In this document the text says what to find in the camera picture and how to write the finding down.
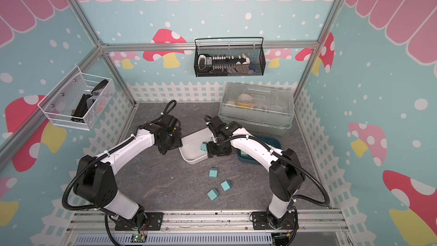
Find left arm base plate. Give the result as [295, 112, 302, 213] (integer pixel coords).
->
[115, 212, 164, 231]

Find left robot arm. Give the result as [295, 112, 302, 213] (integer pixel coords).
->
[61, 113, 182, 225]

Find black device in white basket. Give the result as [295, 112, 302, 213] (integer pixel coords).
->
[71, 94, 93, 123]

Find clear lidded storage box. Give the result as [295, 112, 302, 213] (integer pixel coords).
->
[218, 83, 294, 136]

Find dark teal plastic tray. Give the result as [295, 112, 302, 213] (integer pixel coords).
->
[237, 135, 282, 165]

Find teal plug bottom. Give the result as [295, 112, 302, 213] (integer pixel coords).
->
[207, 188, 220, 201]

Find black wire wall basket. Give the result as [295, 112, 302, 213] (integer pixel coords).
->
[193, 37, 266, 77]

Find teal plug top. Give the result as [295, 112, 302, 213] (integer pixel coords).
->
[200, 142, 208, 153]

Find items in black basket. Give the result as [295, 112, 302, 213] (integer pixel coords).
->
[194, 54, 250, 76]

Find white wire wall basket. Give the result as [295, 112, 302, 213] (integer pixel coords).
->
[38, 66, 116, 131]

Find teal plug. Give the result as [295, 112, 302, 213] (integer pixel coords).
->
[208, 167, 218, 178]
[221, 180, 232, 192]
[207, 188, 220, 201]
[200, 142, 208, 153]

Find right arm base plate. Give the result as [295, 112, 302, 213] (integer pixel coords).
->
[249, 211, 299, 231]

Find white plastic tray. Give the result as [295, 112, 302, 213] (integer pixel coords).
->
[179, 128, 213, 165]

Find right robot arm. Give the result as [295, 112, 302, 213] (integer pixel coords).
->
[204, 115, 330, 220]

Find green circuit board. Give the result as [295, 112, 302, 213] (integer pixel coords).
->
[130, 234, 147, 243]

